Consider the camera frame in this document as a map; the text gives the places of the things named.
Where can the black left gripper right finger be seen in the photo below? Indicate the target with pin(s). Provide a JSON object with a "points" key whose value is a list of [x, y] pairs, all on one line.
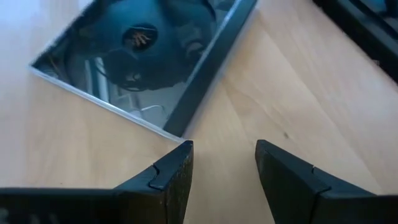
{"points": [[311, 205]]}

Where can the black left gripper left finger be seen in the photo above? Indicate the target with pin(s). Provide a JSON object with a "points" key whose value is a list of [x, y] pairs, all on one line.
{"points": [[140, 205]]}

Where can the clear black jewel case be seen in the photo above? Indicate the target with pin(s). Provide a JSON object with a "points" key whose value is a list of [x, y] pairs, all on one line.
{"points": [[140, 62]]}

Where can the black aluminium table frame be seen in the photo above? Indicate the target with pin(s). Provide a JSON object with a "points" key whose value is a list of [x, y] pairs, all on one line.
{"points": [[367, 34]]}

